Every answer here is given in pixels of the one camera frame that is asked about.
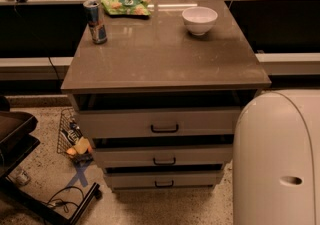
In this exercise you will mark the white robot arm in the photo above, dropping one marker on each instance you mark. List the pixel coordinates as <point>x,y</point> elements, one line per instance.
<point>276,160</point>

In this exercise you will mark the white bowl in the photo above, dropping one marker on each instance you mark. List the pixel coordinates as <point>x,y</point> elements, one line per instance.
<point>199,20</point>

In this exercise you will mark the green snack bag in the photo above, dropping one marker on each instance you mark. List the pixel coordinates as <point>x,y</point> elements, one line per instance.
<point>126,7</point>

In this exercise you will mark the blue tape cross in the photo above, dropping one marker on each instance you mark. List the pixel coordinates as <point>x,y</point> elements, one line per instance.
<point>79,175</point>

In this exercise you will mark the blue silver drink can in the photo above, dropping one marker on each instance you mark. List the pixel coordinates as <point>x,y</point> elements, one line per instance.
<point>95,21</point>

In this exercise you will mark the black cart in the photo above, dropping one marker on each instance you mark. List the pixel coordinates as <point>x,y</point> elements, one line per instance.
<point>16,143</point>

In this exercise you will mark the top drawer black handle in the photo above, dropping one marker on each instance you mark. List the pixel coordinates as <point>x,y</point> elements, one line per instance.
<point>164,130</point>

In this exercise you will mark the drawer black handle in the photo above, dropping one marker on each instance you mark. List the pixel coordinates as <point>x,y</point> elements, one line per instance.
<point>164,130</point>
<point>164,162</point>
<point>167,184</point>

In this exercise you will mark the middle drawer black handle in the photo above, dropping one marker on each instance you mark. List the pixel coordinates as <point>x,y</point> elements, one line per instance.
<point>164,162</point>

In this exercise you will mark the bottom drawer black handle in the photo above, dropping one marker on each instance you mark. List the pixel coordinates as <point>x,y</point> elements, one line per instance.
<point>167,184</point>

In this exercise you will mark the wire basket with snacks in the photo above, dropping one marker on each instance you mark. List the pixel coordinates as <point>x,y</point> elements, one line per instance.
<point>71,142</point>

